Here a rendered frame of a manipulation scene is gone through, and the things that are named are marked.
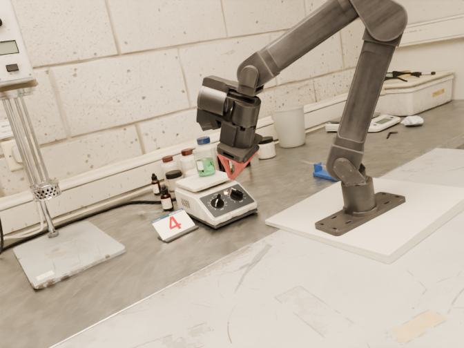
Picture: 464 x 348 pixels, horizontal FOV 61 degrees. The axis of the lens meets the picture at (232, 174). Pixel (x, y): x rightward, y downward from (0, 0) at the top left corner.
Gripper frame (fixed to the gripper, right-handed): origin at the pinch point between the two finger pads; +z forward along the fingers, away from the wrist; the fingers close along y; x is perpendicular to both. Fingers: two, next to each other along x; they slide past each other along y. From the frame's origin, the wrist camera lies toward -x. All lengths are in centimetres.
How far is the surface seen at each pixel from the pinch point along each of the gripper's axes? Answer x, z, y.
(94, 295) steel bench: -6.9, 7.8, 38.5
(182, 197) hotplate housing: -11.9, 12.5, 3.4
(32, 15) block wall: -74, -14, -9
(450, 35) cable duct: 32, -4, -140
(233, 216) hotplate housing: 3.8, 8.4, 5.0
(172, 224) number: -8.2, 12.3, 12.6
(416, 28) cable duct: 17, -1, -147
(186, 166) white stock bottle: -27.3, 26.1, -21.2
